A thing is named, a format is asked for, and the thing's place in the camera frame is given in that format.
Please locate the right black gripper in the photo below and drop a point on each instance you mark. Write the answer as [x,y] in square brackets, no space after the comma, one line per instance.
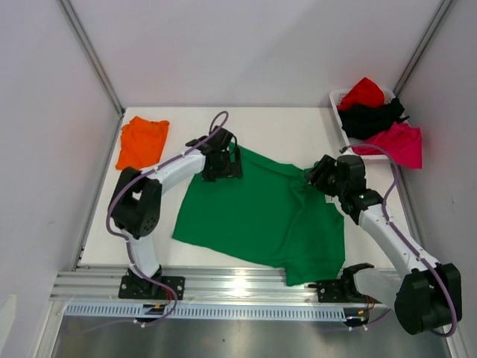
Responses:
[319,171]

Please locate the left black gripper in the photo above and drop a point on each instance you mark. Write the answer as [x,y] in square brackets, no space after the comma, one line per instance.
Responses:
[232,169]

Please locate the green t shirt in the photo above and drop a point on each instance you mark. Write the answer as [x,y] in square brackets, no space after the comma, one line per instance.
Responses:
[270,217]

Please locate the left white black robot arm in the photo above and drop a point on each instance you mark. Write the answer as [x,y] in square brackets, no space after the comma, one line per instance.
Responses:
[135,207]

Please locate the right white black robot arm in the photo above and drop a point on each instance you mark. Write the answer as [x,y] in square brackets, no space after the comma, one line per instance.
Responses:
[426,296]

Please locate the black t shirt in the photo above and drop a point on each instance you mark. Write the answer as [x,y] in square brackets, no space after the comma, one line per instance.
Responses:
[361,122]

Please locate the magenta t shirt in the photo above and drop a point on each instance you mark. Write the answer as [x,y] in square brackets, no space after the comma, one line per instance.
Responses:
[402,142]

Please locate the orange folded t shirt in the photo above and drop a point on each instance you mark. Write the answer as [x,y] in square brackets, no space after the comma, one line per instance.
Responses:
[142,143]

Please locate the red t shirt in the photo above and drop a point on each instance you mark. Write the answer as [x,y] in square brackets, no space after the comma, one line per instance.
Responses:
[366,93]

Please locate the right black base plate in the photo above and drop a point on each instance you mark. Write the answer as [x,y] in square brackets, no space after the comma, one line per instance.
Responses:
[339,291]

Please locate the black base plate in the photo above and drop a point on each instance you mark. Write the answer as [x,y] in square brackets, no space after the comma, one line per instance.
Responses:
[134,287]
[339,291]

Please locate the aluminium mounting rail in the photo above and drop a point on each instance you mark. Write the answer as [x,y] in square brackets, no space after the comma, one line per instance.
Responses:
[203,285]

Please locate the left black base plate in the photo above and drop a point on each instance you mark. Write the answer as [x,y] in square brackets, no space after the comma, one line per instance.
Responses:
[134,287]

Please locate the right aluminium frame post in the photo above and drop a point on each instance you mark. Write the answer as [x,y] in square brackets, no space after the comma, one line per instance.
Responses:
[443,10]

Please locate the aluminium frame post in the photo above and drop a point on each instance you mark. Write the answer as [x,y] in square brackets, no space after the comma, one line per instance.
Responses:
[443,10]
[78,29]

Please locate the white slotted cable duct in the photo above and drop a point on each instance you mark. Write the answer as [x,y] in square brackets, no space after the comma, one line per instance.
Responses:
[246,312]

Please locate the left aluminium frame post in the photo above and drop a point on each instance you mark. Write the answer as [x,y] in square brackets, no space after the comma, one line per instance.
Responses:
[78,29]

